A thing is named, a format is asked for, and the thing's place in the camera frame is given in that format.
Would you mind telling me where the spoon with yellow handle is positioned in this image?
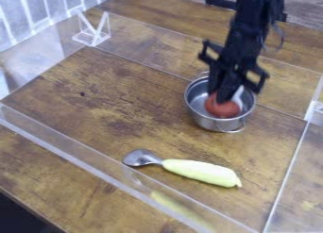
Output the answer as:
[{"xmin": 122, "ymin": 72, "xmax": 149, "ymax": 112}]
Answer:
[{"xmin": 122, "ymin": 149, "xmax": 243, "ymax": 188}]

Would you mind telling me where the red white toy mushroom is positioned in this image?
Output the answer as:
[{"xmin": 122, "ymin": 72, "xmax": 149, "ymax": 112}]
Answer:
[{"xmin": 205, "ymin": 87, "xmax": 244, "ymax": 119}]

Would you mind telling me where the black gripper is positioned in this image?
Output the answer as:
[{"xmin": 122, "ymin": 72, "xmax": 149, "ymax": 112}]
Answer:
[{"xmin": 199, "ymin": 40, "xmax": 270, "ymax": 104}]

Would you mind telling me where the clear acrylic triangle bracket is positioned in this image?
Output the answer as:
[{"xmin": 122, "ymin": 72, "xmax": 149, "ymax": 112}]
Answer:
[{"xmin": 73, "ymin": 12, "xmax": 111, "ymax": 47}]

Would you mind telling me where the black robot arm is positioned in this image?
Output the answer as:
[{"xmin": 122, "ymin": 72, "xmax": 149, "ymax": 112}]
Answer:
[{"xmin": 199, "ymin": 0, "xmax": 284, "ymax": 104}]

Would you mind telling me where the black strip on table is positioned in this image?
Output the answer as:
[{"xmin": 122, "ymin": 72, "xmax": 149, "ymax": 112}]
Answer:
[{"xmin": 205, "ymin": 0, "xmax": 288, "ymax": 22}]

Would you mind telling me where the silver metal pot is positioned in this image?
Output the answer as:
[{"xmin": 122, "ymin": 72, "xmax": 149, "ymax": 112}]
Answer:
[{"xmin": 184, "ymin": 72, "xmax": 256, "ymax": 133}]

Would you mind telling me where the clear acrylic front barrier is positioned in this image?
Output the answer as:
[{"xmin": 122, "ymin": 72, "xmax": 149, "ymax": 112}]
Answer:
[{"xmin": 0, "ymin": 103, "xmax": 256, "ymax": 233}]

